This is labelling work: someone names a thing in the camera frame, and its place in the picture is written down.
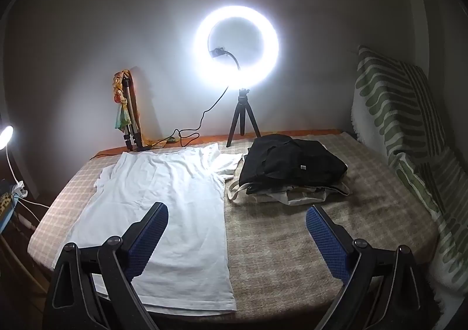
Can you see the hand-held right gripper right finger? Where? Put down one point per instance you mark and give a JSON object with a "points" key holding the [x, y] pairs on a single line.
{"points": [[325, 238]]}

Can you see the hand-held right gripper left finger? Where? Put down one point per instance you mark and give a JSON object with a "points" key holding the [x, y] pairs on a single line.
{"points": [[150, 238]]}

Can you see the white t-shirt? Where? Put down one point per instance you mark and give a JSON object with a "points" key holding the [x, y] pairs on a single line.
{"points": [[175, 205]]}

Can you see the beige checkered blanket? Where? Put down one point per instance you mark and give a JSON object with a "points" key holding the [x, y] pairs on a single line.
{"points": [[292, 242]]}

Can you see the black garment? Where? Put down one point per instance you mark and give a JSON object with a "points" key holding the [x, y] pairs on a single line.
{"points": [[292, 165]]}

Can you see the orange patterned bedsheet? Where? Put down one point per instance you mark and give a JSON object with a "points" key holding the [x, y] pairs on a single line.
{"points": [[204, 140]]}

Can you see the teal yellow floral scarf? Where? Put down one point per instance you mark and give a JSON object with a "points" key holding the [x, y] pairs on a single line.
{"points": [[122, 114]]}

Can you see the green patterned white blanket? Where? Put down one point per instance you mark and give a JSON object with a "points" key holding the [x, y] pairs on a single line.
{"points": [[395, 114]]}

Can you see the folded silver tripod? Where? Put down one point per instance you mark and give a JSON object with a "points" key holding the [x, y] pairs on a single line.
{"points": [[128, 96]]}

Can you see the leopard print cloth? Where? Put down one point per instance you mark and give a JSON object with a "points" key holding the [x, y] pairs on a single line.
{"points": [[6, 202]]}

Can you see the small black tripod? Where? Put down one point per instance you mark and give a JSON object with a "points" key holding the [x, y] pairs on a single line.
{"points": [[243, 99]]}

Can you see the white clip-on desk lamp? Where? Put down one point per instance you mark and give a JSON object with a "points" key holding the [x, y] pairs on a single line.
{"points": [[5, 131]]}

